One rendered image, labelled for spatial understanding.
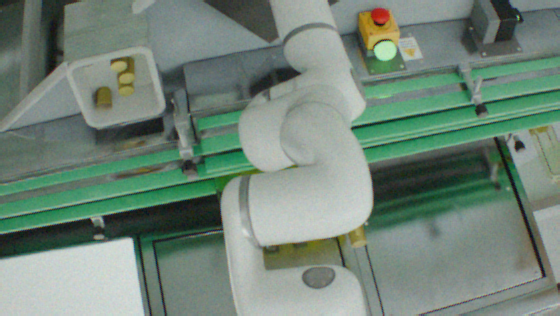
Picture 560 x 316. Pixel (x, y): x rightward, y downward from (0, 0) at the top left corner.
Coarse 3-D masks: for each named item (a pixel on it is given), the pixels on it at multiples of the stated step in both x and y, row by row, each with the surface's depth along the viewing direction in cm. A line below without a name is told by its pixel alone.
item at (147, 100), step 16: (128, 48) 122; (144, 48) 123; (80, 64) 122; (96, 64) 134; (144, 64) 137; (80, 80) 130; (96, 80) 138; (112, 80) 139; (144, 80) 142; (80, 96) 130; (112, 96) 142; (128, 96) 142; (144, 96) 142; (160, 96) 136; (96, 112) 141; (112, 112) 141; (128, 112) 141; (144, 112) 141; (160, 112) 141
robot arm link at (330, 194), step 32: (288, 128) 83; (320, 128) 79; (320, 160) 78; (352, 160) 76; (256, 192) 78; (288, 192) 77; (320, 192) 76; (352, 192) 75; (256, 224) 77; (288, 224) 77; (320, 224) 76; (352, 224) 76
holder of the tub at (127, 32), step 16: (144, 16) 126; (80, 32) 125; (96, 32) 125; (112, 32) 125; (128, 32) 125; (144, 32) 124; (64, 48) 124; (80, 48) 123; (96, 48) 123; (112, 48) 123; (160, 80) 140
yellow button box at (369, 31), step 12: (360, 24) 141; (372, 24) 138; (384, 24) 138; (396, 24) 138; (360, 36) 143; (372, 36) 137; (384, 36) 137; (396, 36) 138; (372, 48) 140; (396, 48) 142
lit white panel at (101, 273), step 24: (0, 264) 150; (24, 264) 150; (48, 264) 150; (72, 264) 151; (96, 264) 151; (120, 264) 151; (0, 288) 147; (24, 288) 147; (48, 288) 147; (72, 288) 148; (96, 288) 148; (120, 288) 148; (0, 312) 144; (24, 312) 144; (48, 312) 144; (72, 312) 145; (96, 312) 145; (120, 312) 145
